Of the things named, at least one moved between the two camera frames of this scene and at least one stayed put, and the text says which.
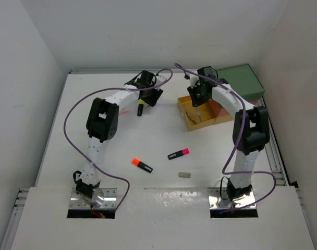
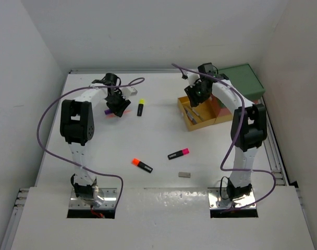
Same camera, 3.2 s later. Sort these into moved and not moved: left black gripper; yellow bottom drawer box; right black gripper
Moved: left black gripper
Not moved: yellow bottom drawer box; right black gripper
